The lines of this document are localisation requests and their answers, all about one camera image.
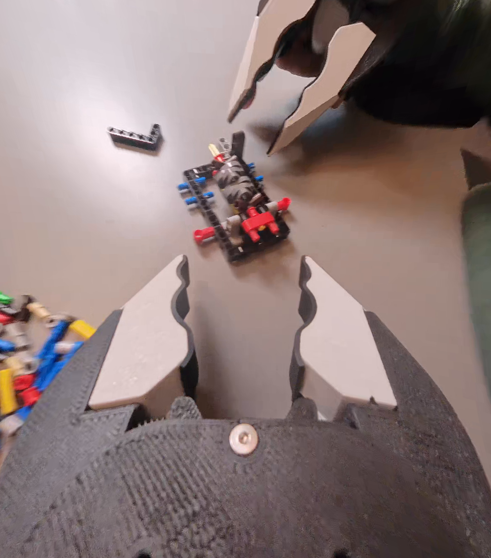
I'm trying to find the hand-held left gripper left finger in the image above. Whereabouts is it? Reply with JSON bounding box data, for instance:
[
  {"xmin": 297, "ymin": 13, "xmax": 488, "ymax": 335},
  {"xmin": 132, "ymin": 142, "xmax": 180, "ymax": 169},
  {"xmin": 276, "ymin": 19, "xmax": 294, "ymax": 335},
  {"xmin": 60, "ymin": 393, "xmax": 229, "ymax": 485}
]
[{"xmin": 88, "ymin": 254, "xmax": 199, "ymax": 411}]

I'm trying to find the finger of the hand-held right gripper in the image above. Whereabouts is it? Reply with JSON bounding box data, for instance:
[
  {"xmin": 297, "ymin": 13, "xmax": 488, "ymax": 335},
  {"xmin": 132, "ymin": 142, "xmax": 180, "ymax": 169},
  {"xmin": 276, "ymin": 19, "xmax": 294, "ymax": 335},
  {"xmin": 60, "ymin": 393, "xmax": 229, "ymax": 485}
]
[
  {"xmin": 266, "ymin": 21, "xmax": 378, "ymax": 157},
  {"xmin": 227, "ymin": 0, "xmax": 317, "ymax": 124}
]

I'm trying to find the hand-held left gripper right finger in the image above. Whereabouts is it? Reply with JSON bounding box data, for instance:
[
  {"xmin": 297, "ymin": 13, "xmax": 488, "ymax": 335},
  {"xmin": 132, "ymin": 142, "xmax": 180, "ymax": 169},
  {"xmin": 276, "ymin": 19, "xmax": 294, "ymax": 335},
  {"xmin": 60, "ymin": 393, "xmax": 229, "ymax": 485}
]
[{"xmin": 289, "ymin": 255, "xmax": 399, "ymax": 421}]

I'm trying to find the black frame lego assembly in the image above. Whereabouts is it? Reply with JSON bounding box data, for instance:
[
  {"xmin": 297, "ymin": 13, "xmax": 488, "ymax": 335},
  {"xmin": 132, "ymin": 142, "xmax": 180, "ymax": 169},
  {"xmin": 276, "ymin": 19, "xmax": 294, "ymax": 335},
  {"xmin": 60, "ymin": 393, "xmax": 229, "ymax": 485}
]
[{"xmin": 178, "ymin": 131, "xmax": 292, "ymax": 263}]

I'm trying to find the pile of small lego pieces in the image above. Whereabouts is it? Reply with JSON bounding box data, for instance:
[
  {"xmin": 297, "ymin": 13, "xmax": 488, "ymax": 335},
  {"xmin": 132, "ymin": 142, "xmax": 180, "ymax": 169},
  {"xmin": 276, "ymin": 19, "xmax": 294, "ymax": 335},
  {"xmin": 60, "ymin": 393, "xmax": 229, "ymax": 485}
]
[{"xmin": 0, "ymin": 289, "xmax": 98, "ymax": 460}]

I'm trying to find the dark angled lego beam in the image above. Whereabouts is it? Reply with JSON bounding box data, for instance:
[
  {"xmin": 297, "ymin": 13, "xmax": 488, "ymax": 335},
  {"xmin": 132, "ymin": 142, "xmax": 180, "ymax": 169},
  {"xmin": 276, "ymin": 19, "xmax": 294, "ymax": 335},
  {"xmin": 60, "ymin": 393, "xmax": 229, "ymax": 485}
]
[{"xmin": 106, "ymin": 123, "xmax": 163, "ymax": 152}]

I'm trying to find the person's right hand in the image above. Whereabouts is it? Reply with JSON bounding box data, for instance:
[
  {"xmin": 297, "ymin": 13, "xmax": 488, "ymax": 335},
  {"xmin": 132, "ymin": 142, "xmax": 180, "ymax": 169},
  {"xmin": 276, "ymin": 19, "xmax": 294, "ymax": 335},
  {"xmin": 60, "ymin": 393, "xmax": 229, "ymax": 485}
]
[{"xmin": 275, "ymin": 21, "xmax": 329, "ymax": 79}]

